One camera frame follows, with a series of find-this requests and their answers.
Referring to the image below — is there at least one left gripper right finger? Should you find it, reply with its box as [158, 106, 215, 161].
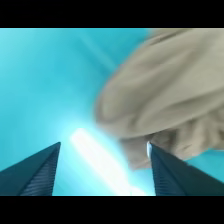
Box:
[146, 141, 224, 197]

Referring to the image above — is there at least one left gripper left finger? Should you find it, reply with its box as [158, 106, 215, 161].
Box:
[0, 141, 62, 197]

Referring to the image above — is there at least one beige garment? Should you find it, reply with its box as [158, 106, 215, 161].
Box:
[95, 28, 224, 171]

